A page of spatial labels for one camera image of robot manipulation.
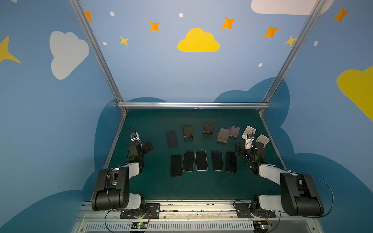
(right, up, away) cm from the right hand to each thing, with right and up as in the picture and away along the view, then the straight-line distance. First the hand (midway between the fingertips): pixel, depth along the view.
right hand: (246, 142), depth 93 cm
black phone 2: (-46, -14, -2) cm, 48 cm away
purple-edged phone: (-38, -12, -1) cm, 39 cm away
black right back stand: (-23, +9, +10) cm, 27 cm away
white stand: (+13, +2, +2) cm, 13 cm away
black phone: (-50, +1, +11) cm, 51 cm away
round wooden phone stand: (-13, +4, +9) cm, 16 cm away
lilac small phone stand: (-5, +7, +10) cm, 13 cm away
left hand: (-66, +2, -1) cm, 66 cm away
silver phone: (-29, -13, -2) cm, 32 cm away
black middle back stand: (-38, +6, +10) cm, 40 cm away
